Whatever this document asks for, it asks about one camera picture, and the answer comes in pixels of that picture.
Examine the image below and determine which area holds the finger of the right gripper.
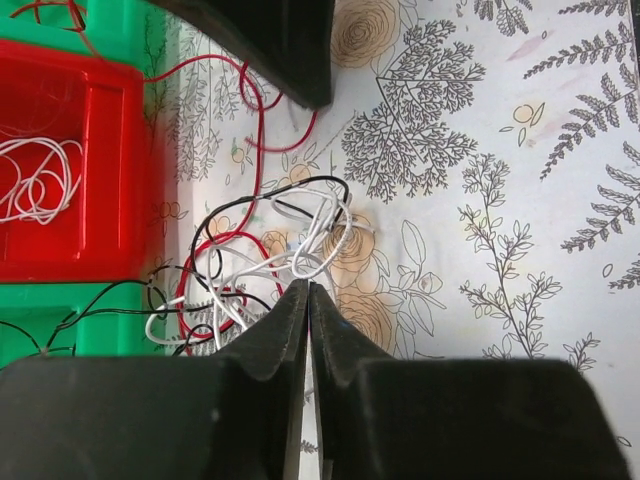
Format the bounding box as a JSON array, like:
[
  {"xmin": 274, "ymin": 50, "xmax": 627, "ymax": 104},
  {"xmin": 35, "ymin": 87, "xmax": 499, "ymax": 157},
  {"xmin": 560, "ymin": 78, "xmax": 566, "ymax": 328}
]
[{"xmin": 153, "ymin": 0, "xmax": 334, "ymax": 109}]

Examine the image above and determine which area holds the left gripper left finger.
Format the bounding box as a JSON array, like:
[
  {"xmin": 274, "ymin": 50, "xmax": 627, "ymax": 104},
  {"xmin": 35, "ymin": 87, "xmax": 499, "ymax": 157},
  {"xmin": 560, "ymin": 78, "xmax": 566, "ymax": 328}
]
[{"xmin": 1, "ymin": 280, "xmax": 308, "ymax": 479}]

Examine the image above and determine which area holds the red bin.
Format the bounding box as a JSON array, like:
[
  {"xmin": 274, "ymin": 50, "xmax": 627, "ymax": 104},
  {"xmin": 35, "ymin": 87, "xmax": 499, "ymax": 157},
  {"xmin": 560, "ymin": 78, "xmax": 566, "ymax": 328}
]
[{"xmin": 1, "ymin": 40, "xmax": 148, "ymax": 283}]

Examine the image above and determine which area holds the green bin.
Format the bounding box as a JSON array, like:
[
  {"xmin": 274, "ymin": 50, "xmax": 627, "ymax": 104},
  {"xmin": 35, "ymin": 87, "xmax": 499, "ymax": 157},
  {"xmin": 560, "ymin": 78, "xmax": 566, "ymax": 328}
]
[
  {"xmin": 1, "ymin": 280, "xmax": 165, "ymax": 367},
  {"xmin": 0, "ymin": 0, "xmax": 169, "ymax": 126}
]

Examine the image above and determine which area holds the left green bin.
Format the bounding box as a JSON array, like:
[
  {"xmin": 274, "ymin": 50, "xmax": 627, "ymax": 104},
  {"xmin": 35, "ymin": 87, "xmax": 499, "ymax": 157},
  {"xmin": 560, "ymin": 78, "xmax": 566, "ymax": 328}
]
[{"xmin": 1, "ymin": 280, "xmax": 165, "ymax": 367}]

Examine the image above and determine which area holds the right green bin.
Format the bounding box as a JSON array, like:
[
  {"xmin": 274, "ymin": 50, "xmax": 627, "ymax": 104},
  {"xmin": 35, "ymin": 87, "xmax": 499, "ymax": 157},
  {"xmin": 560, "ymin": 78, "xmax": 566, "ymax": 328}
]
[{"xmin": 0, "ymin": 0, "xmax": 169, "ymax": 126}]

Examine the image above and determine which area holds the floral table mat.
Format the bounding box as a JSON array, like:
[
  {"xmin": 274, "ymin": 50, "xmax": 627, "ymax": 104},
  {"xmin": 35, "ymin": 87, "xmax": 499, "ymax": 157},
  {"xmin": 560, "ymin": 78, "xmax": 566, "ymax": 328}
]
[{"xmin": 147, "ymin": 1, "xmax": 639, "ymax": 472}]

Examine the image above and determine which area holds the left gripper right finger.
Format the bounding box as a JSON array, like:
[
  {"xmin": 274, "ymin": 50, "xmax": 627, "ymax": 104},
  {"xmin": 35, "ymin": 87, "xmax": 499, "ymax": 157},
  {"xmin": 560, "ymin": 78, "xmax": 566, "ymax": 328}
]
[{"xmin": 308, "ymin": 284, "xmax": 630, "ymax": 479}]

